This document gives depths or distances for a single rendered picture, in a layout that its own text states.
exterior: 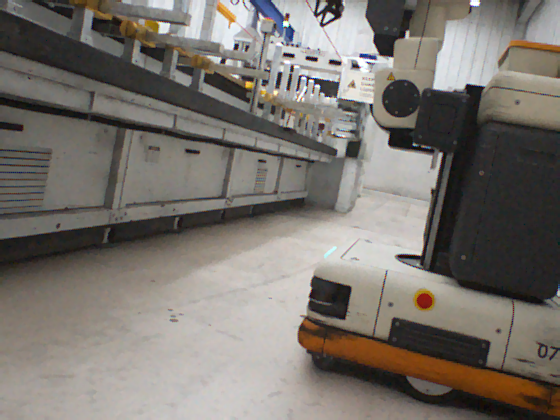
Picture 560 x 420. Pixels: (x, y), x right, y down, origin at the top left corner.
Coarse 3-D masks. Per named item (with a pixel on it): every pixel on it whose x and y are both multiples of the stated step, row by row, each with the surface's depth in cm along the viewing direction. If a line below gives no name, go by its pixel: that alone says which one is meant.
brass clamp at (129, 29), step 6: (126, 24) 158; (132, 24) 158; (138, 24) 159; (126, 30) 158; (132, 30) 158; (138, 30) 159; (144, 30) 163; (150, 30) 166; (126, 36) 159; (132, 36) 159; (138, 36) 160; (144, 36) 164; (144, 42) 164; (150, 42) 167
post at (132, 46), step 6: (132, 0) 161; (138, 0) 160; (144, 0) 161; (132, 18) 161; (138, 18) 160; (144, 24) 163; (126, 42) 161; (132, 42) 161; (138, 42) 162; (126, 48) 161; (132, 48) 161; (138, 48) 163; (126, 54) 161; (132, 54) 161; (138, 54) 164
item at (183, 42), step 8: (96, 24) 167; (104, 24) 167; (96, 32) 168; (104, 32) 167; (112, 32) 167; (120, 32) 166; (152, 32) 164; (152, 40) 164; (160, 40) 164; (168, 40) 163; (176, 40) 163; (184, 40) 162; (192, 40) 162; (200, 40) 161; (192, 48) 163; (200, 48) 161; (208, 48) 161; (216, 48) 160
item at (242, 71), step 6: (180, 60) 216; (186, 60) 215; (210, 66) 213; (216, 66) 213; (222, 66) 212; (228, 66) 212; (234, 66) 211; (228, 72) 213; (234, 72) 212; (240, 72) 211; (246, 72) 211; (252, 72) 210; (258, 72) 210; (264, 72) 209; (258, 78) 212; (264, 78) 209
